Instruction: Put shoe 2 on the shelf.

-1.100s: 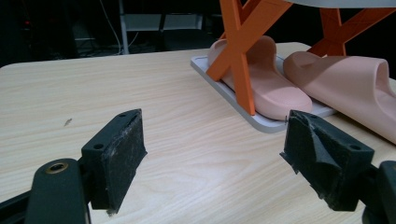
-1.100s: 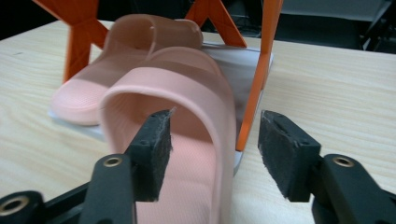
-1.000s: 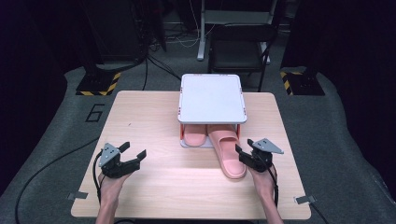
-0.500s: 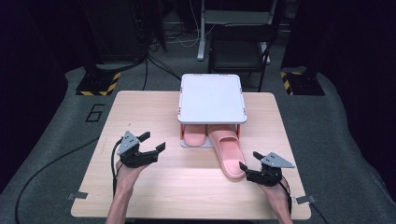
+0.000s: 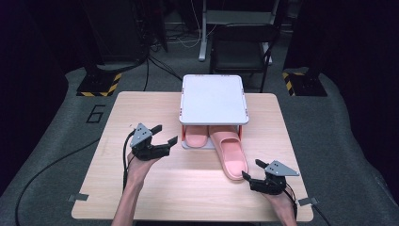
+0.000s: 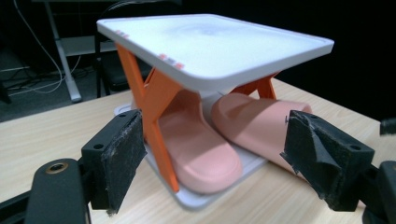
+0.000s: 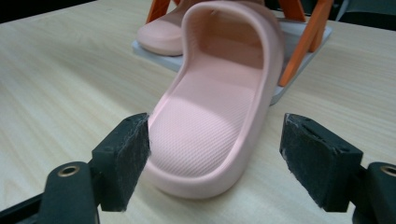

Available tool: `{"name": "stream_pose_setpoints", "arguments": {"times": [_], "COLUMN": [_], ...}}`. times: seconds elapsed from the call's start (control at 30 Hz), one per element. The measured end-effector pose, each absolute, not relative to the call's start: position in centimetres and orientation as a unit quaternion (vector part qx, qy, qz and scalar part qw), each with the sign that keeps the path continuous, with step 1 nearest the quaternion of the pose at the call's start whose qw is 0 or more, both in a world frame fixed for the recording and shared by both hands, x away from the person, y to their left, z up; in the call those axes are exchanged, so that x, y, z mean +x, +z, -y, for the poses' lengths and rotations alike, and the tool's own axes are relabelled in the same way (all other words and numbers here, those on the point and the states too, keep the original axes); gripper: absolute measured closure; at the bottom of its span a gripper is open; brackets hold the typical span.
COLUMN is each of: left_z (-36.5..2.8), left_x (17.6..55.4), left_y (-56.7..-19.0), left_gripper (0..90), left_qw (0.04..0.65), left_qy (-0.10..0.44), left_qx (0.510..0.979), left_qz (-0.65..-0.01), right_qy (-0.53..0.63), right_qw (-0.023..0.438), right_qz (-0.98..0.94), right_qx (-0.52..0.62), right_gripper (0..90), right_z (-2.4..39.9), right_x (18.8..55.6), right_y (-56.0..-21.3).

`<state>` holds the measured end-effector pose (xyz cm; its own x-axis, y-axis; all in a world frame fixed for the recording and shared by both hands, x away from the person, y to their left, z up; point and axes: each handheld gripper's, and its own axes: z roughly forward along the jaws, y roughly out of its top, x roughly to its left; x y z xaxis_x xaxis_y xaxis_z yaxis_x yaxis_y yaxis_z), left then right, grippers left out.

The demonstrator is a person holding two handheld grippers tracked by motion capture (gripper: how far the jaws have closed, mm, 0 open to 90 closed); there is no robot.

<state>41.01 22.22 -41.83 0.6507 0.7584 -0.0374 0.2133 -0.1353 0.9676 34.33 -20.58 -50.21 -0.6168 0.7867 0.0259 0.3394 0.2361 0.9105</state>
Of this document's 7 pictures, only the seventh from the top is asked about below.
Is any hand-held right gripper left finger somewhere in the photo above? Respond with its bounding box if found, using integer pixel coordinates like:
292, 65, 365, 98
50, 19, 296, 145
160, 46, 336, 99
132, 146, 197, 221
92, 112, 152, 213

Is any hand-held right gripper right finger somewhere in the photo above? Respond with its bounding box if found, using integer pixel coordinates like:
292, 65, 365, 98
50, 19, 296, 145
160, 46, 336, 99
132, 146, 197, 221
278, 113, 364, 214

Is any pink foam slipper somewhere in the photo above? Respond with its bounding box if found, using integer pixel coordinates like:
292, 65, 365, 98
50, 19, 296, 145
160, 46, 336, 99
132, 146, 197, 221
135, 0, 194, 58
141, 0, 285, 201

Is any orange and grey shoe rack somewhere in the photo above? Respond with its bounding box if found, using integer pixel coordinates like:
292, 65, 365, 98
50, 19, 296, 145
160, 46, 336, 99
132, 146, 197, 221
131, 0, 333, 106

